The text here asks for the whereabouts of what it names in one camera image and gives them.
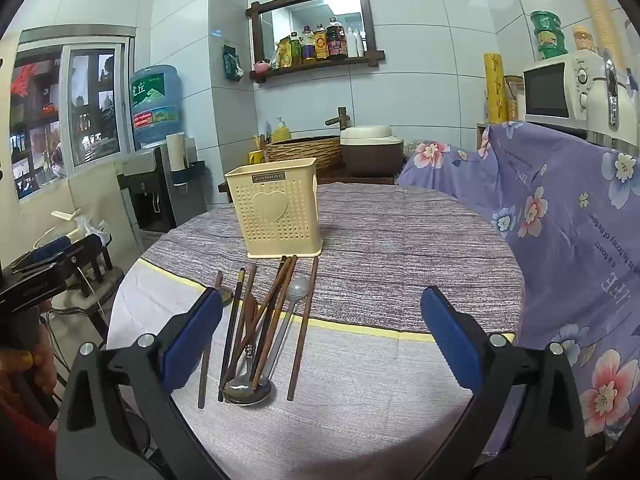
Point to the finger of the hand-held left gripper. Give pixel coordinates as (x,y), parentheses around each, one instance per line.
(50,249)
(87,250)

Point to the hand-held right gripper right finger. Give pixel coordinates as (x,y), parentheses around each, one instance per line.
(450,340)

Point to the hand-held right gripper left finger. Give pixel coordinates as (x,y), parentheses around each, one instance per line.
(192,345)

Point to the small metal spoon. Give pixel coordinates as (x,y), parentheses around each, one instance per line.
(300,287)

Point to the cream plastic utensil holder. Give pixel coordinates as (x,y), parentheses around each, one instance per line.
(270,230)

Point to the person's left forearm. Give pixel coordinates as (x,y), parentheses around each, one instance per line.
(20,435)

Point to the person's left hand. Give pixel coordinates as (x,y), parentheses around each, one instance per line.
(42,360)

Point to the white plastic scoop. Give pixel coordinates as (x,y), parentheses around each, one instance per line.
(65,215)

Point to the round wooden stool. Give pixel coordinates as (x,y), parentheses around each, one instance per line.
(95,290)

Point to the beige cardboard panel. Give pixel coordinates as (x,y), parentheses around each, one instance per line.
(100,195)

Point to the grey water dispenser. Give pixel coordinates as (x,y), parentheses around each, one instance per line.
(145,195)

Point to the striped purple grey tablecloth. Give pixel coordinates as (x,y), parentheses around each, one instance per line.
(400,260)

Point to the dark brown chopstick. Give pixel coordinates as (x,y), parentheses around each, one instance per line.
(274,290)

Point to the dark green hanging tray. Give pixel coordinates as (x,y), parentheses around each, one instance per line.
(192,172)

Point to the white paper roll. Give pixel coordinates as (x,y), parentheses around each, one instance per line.
(176,152)

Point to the sliding glass window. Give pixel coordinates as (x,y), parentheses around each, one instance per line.
(95,110)

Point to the purple floral cloth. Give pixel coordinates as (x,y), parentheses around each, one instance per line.
(550,220)

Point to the blue water jug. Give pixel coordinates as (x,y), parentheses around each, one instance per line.
(155,105)

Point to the dark wooden sink cabinet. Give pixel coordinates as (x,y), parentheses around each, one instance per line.
(345,180)

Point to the yellow mug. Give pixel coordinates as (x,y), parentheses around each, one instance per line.
(256,157)

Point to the grey knitted cloth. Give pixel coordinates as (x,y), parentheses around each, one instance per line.
(412,150)

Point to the white brown rice cooker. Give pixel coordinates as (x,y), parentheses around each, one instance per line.
(372,152)

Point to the wooden side shelf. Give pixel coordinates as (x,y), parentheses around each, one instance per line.
(481,135)

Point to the woven brown basin sink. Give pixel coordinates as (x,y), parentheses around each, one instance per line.
(305,152)

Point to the yellow soap pump bottle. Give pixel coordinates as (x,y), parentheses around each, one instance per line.
(281,134)

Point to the green hanging packet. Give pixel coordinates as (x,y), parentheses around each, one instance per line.
(232,62)

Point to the bronze faucet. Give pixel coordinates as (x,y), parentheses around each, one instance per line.
(342,117)

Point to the glass jar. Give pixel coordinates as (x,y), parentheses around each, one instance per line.
(514,100)

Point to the yellow paper roll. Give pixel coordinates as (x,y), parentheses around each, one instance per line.
(495,90)

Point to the white microwave oven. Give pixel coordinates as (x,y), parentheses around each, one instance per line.
(545,90)

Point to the white thermal pot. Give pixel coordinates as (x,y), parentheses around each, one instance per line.
(597,110)

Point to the wooden framed mirror shelf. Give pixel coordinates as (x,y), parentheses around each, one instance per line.
(257,35)

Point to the yellow seasoning packet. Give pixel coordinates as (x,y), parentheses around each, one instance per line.
(285,55)

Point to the green bottle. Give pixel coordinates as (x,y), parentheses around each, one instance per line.
(296,50)

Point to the purple label bottle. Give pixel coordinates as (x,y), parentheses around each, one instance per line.
(308,47)

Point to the white plastic bottle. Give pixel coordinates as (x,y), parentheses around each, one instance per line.
(352,45)
(360,46)

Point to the orange label bottle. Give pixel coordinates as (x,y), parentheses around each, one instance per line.
(321,45)

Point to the dark soy sauce bottle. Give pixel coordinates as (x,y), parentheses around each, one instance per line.
(336,40)

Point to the plastic jar with orange lid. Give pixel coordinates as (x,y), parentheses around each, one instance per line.
(585,40)

